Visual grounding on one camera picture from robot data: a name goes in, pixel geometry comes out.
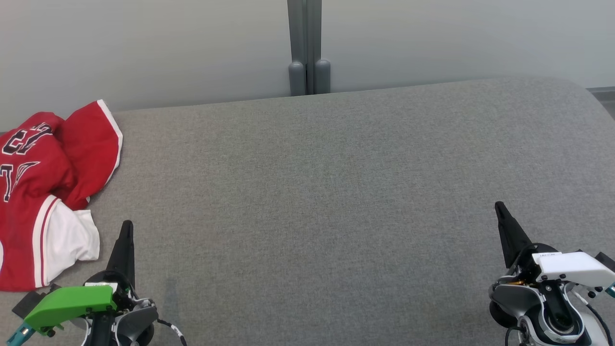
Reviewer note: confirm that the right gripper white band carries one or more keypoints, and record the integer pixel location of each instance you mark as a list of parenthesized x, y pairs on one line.
[(571, 266)]

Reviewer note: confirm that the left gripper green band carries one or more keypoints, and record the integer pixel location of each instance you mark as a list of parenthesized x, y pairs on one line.
[(72, 305)]

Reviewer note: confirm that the red Bulls 23 jersey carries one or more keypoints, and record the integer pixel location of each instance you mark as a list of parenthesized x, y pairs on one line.
[(24, 230)]

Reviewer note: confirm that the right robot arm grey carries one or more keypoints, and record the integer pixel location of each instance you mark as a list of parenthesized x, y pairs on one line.
[(514, 300)]

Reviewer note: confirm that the grey fabric sofa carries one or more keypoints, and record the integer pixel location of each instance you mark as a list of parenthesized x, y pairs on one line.
[(307, 216)]

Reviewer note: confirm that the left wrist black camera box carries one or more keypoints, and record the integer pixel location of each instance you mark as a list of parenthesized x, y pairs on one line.
[(29, 303)]

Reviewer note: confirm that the grey double partition post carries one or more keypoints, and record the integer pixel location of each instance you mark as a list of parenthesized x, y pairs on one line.
[(298, 38)]

